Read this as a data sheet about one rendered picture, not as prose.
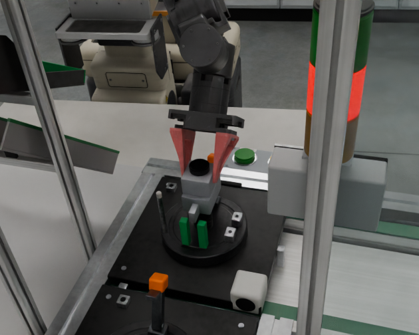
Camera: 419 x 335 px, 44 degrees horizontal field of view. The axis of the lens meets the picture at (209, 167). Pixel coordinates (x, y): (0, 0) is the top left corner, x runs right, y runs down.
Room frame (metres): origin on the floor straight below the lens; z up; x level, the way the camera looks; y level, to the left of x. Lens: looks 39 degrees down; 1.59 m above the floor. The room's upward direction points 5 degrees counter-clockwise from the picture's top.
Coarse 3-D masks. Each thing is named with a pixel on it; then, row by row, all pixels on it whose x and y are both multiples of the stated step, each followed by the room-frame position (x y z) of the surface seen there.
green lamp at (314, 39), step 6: (312, 18) 0.42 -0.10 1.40; (318, 18) 0.40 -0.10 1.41; (312, 24) 0.42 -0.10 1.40; (318, 24) 0.40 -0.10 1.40; (312, 30) 0.41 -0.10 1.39; (312, 36) 0.41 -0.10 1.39; (312, 42) 0.41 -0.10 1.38; (312, 48) 0.41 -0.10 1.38; (312, 54) 0.41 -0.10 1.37; (312, 60) 0.41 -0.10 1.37
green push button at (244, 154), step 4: (244, 148) 0.80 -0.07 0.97; (248, 148) 0.80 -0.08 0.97; (236, 152) 0.79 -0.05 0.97; (240, 152) 0.79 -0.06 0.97; (244, 152) 0.79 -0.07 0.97; (248, 152) 0.79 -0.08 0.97; (252, 152) 0.79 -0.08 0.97; (236, 156) 0.78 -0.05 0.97; (240, 156) 0.78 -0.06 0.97; (244, 156) 0.78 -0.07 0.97; (248, 156) 0.78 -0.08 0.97; (252, 156) 0.78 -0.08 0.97; (236, 160) 0.78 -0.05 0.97; (240, 160) 0.77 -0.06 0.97; (244, 160) 0.77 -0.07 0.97; (248, 160) 0.77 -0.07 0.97; (252, 160) 0.77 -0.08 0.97
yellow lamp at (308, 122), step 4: (308, 112) 0.41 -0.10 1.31; (308, 116) 0.41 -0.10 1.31; (308, 120) 0.41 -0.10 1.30; (308, 124) 0.41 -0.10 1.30; (308, 128) 0.41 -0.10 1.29; (308, 132) 0.41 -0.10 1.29; (308, 136) 0.41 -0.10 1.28; (308, 140) 0.41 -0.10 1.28; (304, 144) 0.42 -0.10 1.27; (308, 144) 0.41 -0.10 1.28; (304, 148) 0.41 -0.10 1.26; (308, 148) 0.40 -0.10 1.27; (308, 152) 0.40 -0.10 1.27
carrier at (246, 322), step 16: (112, 288) 0.49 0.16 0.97; (96, 304) 0.46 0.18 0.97; (112, 304) 0.46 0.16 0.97; (144, 304) 0.46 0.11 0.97; (176, 304) 0.45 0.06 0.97; (192, 304) 0.45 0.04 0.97; (96, 320) 0.44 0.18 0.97; (112, 320) 0.43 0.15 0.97; (128, 320) 0.43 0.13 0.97; (144, 320) 0.42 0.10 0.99; (176, 320) 0.43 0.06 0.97; (192, 320) 0.42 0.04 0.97; (208, 320) 0.42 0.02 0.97; (224, 320) 0.42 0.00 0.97; (240, 320) 0.42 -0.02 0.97; (256, 320) 0.42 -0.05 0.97
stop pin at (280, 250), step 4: (280, 248) 0.55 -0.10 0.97; (284, 248) 0.55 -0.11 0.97; (280, 252) 0.54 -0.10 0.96; (284, 252) 0.54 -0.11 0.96; (280, 256) 0.54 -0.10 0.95; (284, 256) 0.54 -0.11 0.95; (276, 260) 0.54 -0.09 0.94; (280, 260) 0.54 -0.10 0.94; (284, 260) 0.54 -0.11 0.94; (276, 264) 0.54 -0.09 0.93; (280, 264) 0.54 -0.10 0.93
